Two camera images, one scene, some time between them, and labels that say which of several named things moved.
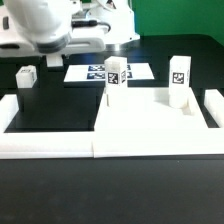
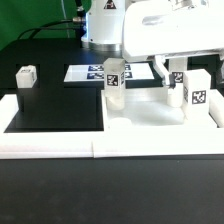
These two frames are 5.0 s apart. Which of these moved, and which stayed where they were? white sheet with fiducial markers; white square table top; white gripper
Moved: white gripper
Stayed: white sheet with fiducial markers; white square table top
